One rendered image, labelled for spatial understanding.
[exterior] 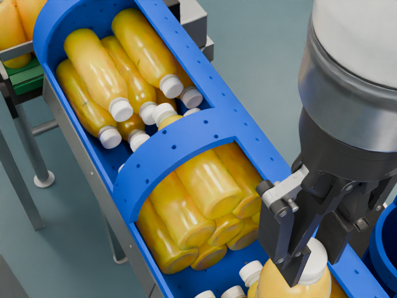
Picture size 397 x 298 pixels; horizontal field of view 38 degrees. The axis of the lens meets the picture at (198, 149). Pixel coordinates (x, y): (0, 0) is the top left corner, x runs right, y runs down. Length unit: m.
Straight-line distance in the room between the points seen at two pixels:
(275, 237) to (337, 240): 0.11
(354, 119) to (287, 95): 2.28
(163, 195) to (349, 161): 0.61
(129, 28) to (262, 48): 1.66
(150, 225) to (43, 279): 1.23
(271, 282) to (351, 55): 0.34
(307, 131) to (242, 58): 2.36
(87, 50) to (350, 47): 0.90
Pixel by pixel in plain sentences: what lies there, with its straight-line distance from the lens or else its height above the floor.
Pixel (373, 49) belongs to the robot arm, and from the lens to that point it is 0.27.
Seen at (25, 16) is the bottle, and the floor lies 1.03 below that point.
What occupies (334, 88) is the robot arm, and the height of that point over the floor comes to 1.72.
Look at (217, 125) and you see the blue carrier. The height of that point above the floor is 1.23.
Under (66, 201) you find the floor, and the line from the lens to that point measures 2.30.
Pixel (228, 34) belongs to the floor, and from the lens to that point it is 2.82.
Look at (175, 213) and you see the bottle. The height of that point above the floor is 1.14.
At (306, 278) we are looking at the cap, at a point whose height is 1.45.
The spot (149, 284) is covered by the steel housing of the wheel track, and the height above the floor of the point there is 0.87.
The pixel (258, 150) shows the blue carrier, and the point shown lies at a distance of 0.90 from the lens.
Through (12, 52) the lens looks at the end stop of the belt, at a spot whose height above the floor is 0.97.
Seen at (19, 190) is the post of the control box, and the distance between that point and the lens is 2.03.
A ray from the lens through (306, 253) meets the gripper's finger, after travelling 0.48.
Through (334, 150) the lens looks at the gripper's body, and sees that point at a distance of 0.35.
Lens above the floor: 1.94
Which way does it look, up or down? 55 degrees down
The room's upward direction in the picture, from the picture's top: straight up
